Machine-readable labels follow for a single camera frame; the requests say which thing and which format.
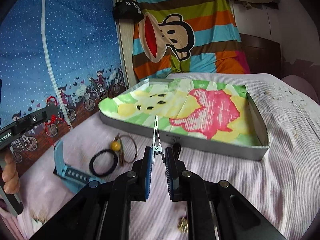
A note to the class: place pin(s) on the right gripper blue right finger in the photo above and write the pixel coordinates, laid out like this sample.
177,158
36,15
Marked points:
172,173

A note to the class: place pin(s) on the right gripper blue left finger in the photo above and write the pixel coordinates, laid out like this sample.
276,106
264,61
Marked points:
145,174

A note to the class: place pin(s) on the silver metal alligator hair clip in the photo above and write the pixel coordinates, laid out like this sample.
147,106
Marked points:
156,143

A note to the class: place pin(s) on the brown hair tie yellow bead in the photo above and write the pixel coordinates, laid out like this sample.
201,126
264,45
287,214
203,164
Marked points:
125,147

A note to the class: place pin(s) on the blue smart watch band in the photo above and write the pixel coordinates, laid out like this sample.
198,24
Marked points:
74,179

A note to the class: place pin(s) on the person's left hand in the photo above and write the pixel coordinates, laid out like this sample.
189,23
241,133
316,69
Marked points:
10,174

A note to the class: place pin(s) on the small gold ornament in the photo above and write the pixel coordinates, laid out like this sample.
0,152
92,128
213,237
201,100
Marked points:
183,224

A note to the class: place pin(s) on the blue bicycle print wardrobe cover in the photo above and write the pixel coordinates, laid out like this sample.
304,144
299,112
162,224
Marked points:
56,52

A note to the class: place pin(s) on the colourful flower paper liner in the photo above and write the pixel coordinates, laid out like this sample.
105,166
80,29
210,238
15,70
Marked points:
195,108

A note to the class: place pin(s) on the grey metal tray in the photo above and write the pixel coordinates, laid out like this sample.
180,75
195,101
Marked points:
239,151

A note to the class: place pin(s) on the pink striped bed sheet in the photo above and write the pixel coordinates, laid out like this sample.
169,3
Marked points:
283,186

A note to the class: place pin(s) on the beige wooden cabinet side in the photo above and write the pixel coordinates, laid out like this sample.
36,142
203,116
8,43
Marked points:
125,33

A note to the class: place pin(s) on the black hanging bag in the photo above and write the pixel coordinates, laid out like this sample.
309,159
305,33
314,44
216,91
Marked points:
127,10

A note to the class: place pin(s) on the striped monkey print blanket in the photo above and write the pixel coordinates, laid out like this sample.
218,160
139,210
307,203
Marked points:
179,36

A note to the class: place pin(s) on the dark wooden headboard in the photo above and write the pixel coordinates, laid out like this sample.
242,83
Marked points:
263,55

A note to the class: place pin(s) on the pink pillow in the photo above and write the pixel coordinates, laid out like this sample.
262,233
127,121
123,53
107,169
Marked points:
301,85

